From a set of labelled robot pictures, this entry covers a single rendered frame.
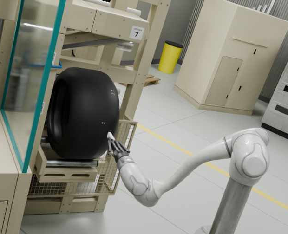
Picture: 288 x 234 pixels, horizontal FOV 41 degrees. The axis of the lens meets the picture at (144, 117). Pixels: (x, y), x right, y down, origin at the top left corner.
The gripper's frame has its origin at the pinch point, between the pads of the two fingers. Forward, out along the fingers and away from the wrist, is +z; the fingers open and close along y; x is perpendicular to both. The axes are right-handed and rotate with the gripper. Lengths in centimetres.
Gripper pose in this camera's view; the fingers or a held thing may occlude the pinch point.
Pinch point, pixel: (110, 138)
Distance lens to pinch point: 211.8
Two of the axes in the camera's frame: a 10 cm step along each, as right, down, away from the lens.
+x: -3.5, 8.3, 4.4
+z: -3.9, -5.5, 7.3
